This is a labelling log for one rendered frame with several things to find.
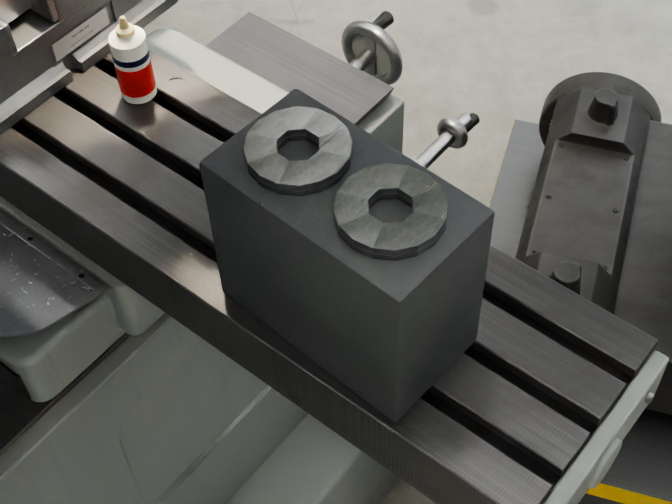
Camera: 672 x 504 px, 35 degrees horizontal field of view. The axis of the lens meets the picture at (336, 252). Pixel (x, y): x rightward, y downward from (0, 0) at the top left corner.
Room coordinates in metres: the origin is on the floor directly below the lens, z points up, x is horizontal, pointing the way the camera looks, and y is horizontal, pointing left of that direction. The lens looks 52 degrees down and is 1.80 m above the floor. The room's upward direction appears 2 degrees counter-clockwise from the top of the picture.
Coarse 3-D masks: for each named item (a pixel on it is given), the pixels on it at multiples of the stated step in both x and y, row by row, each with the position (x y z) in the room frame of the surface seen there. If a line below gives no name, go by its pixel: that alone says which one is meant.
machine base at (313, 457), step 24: (312, 432) 0.86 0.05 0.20; (288, 456) 0.82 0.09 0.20; (312, 456) 0.82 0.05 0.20; (336, 456) 0.82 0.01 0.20; (360, 456) 0.82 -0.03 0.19; (264, 480) 0.78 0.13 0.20; (288, 480) 0.78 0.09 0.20; (312, 480) 0.78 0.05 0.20; (336, 480) 0.78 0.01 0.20; (360, 480) 0.80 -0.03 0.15; (384, 480) 0.82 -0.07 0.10
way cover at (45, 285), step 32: (0, 224) 0.76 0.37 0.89; (0, 256) 0.71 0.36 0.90; (32, 256) 0.71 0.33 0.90; (64, 256) 0.72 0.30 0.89; (0, 288) 0.66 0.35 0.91; (32, 288) 0.66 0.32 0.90; (64, 288) 0.67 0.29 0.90; (96, 288) 0.67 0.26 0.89; (0, 320) 0.60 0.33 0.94; (32, 320) 0.62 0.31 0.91
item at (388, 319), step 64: (256, 128) 0.63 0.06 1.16; (320, 128) 0.63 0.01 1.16; (256, 192) 0.57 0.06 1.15; (320, 192) 0.57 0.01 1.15; (384, 192) 0.56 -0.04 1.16; (448, 192) 0.56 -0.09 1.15; (256, 256) 0.56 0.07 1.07; (320, 256) 0.51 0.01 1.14; (384, 256) 0.50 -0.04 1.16; (448, 256) 0.50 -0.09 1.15; (320, 320) 0.51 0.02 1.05; (384, 320) 0.46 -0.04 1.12; (448, 320) 0.50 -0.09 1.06; (384, 384) 0.46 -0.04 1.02
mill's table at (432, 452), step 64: (64, 128) 0.84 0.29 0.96; (128, 128) 0.84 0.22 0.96; (192, 128) 0.83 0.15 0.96; (0, 192) 0.81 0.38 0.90; (64, 192) 0.74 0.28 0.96; (128, 192) 0.75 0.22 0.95; (192, 192) 0.74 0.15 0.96; (128, 256) 0.67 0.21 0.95; (192, 256) 0.65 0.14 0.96; (192, 320) 0.61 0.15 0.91; (256, 320) 0.57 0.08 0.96; (512, 320) 0.56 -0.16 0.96; (576, 320) 0.56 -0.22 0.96; (320, 384) 0.50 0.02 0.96; (448, 384) 0.49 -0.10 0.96; (512, 384) 0.49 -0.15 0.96; (576, 384) 0.49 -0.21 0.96; (640, 384) 0.49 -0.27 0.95; (384, 448) 0.45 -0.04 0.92; (448, 448) 0.43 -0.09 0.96; (512, 448) 0.44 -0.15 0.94; (576, 448) 0.43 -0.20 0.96
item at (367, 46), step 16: (384, 16) 1.30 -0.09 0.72; (352, 32) 1.29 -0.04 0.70; (368, 32) 1.27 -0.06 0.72; (384, 32) 1.27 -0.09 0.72; (352, 48) 1.30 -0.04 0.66; (368, 48) 1.28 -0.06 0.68; (384, 48) 1.25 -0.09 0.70; (352, 64) 1.24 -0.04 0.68; (368, 64) 1.26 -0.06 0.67; (384, 64) 1.26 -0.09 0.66; (400, 64) 1.24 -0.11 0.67; (384, 80) 1.25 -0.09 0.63
